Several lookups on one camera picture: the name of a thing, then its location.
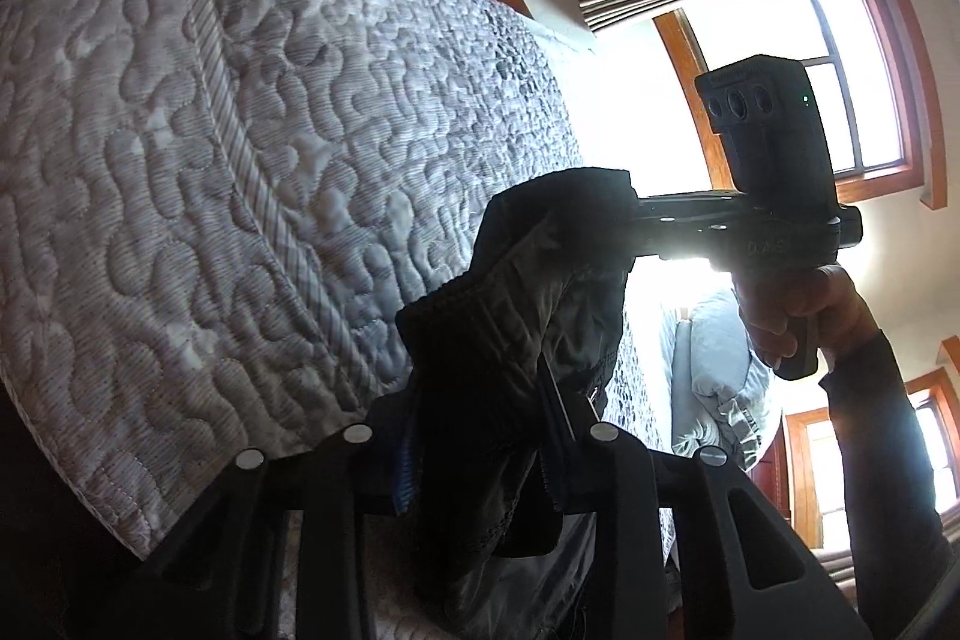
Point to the person's right hand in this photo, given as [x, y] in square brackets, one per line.
[810, 302]

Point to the small wooden frame window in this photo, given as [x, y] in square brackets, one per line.
[814, 475]

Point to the black quilted pants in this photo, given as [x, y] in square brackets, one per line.
[510, 347]

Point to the person's right forearm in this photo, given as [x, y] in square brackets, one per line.
[885, 460]

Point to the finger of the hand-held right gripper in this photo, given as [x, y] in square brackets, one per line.
[682, 227]

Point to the grey quilted bedspread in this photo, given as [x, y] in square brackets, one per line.
[225, 160]

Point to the folded light grey duvet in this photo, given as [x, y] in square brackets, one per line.
[716, 377]

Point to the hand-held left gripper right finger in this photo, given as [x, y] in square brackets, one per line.
[675, 535]

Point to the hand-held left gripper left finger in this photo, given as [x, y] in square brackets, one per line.
[330, 535]

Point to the wooden headboard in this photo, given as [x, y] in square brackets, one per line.
[771, 479]

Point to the large wooden frame window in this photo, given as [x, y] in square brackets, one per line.
[847, 85]

